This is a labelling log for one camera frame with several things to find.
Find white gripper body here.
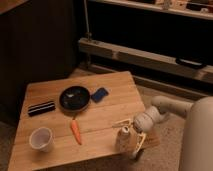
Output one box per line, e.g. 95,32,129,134
133,106,169,132

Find wooden folding table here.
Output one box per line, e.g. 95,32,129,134
7,70,160,171

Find orange carrot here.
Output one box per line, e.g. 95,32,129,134
71,119,82,145

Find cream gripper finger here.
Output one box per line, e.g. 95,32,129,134
112,119,133,128
132,132,146,158

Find small beige bottle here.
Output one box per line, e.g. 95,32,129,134
115,126,131,152

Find metal vertical pole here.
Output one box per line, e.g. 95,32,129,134
83,0,92,41

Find wooden shelf beam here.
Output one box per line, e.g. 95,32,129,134
78,38,213,84

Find black handle on shelf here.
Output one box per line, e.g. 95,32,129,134
175,58,207,69

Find black round pan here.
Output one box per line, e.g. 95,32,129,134
59,86,90,111

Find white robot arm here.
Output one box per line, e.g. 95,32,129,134
113,96,213,171

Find white ceramic cup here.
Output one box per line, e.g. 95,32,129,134
29,127,54,152

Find blue rectangular sponge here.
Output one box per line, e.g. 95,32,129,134
91,87,108,103

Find black striped eraser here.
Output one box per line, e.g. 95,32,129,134
28,101,55,117

